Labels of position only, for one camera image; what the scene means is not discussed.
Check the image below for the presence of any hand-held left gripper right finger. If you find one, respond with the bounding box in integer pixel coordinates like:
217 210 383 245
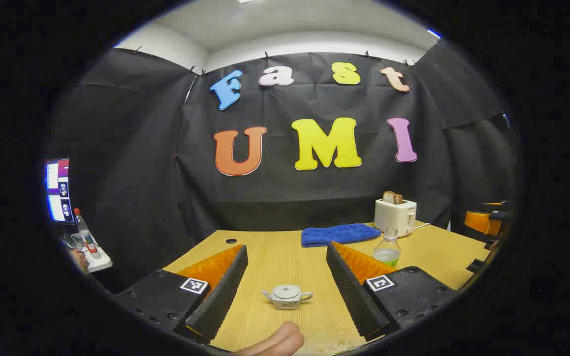
326 241 459 342

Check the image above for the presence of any green label water bottle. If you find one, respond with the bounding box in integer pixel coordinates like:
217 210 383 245
373 227 401 268

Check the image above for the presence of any blue towel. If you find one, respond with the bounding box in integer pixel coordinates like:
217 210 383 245
301 223 382 248

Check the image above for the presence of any white teacup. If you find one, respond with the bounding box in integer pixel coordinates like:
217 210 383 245
262 284 314 311

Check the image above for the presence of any red cap clear bottle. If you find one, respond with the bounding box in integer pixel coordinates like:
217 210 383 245
73 208 100 258

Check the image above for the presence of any computer monitor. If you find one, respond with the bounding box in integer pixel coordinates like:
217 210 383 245
44 158 73 223

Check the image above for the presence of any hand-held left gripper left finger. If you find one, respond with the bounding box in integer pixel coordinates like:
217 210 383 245
114 244 249 345

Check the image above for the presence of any white toaster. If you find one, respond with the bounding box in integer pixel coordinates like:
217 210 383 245
374 198 417 238

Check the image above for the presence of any white side table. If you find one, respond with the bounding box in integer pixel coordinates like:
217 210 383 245
85 237 113 273

